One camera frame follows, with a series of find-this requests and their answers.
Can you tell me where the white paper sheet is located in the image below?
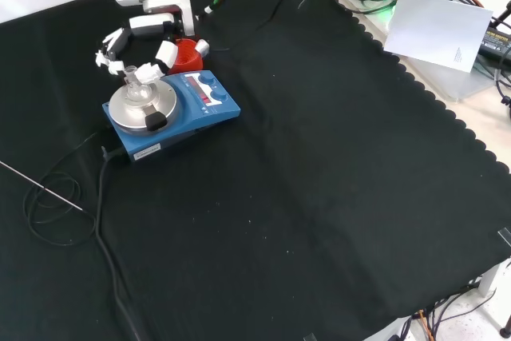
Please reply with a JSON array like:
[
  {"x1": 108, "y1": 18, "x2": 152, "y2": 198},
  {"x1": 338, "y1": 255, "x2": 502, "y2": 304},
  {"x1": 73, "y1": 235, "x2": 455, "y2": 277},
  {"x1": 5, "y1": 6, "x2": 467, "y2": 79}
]
[{"x1": 382, "y1": 0, "x2": 495, "y2": 74}]

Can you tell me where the pale board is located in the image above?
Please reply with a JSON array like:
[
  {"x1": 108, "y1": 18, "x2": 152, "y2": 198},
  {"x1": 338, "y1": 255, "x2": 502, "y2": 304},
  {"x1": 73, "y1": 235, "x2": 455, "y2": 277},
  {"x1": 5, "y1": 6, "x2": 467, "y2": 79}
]
[{"x1": 330, "y1": 0, "x2": 501, "y2": 101}]

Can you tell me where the white table leg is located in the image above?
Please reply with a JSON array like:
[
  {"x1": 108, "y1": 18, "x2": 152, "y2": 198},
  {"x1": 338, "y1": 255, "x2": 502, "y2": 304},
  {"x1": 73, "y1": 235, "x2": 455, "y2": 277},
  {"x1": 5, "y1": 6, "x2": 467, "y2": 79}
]
[{"x1": 477, "y1": 260, "x2": 503, "y2": 299}]

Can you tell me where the black table cloth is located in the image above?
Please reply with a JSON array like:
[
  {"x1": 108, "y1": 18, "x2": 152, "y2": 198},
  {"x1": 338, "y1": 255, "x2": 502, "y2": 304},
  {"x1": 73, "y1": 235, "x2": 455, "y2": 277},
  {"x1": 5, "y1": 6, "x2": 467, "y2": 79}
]
[{"x1": 0, "y1": 0, "x2": 511, "y2": 341}]

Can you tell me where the heater with blue base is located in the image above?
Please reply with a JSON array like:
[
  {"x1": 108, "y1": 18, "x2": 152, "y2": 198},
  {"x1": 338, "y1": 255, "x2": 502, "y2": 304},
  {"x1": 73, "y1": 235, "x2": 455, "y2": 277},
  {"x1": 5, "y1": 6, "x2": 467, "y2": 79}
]
[{"x1": 101, "y1": 70, "x2": 242, "y2": 165}]

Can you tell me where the thin black probe cable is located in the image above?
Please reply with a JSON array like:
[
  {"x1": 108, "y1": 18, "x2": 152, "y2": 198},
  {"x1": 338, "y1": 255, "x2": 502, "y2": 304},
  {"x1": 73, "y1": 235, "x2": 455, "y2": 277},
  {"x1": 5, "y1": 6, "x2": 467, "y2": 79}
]
[{"x1": 22, "y1": 129, "x2": 109, "y2": 248}]

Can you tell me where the thick black power cable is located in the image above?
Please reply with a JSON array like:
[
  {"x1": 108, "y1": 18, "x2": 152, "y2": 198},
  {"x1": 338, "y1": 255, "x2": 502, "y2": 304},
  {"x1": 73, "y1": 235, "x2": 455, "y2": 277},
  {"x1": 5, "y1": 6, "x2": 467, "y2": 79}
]
[{"x1": 94, "y1": 144, "x2": 152, "y2": 341}]

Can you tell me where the clear glass round-bottom flask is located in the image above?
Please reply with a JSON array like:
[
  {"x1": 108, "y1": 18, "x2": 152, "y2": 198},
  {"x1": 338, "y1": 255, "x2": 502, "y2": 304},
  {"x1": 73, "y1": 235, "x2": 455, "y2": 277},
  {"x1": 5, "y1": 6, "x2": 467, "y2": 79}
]
[{"x1": 122, "y1": 65, "x2": 155, "y2": 103}]

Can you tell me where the orange floor cable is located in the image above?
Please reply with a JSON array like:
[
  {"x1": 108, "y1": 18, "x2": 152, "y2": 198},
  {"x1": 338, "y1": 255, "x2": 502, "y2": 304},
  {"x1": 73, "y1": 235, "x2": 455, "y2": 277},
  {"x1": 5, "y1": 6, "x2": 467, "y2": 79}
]
[{"x1": 416, "y1": 310, "x2": 437, "y2": 341}]

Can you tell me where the thin metal probe rod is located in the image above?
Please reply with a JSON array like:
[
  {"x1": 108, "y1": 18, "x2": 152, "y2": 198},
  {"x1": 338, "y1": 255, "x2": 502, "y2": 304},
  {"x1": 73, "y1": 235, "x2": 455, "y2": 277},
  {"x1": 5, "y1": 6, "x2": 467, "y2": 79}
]
[{"x1": 0, "y1": 160, "x2": 86, "y2": 213}]

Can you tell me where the black power adapter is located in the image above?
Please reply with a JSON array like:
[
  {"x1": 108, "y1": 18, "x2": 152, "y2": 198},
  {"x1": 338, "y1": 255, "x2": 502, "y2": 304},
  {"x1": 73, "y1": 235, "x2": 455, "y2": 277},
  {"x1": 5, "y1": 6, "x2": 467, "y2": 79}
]
[{"x1": 476, "y1": 24, "x2": 511, "y2": 65}]

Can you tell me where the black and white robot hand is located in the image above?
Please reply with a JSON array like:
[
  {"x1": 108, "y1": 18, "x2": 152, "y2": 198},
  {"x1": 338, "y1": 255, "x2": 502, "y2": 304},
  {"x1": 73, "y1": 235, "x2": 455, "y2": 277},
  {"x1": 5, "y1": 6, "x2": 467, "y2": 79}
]
[{"x1": 94, "y1": 0, "x2": 211, "y2": 83}]

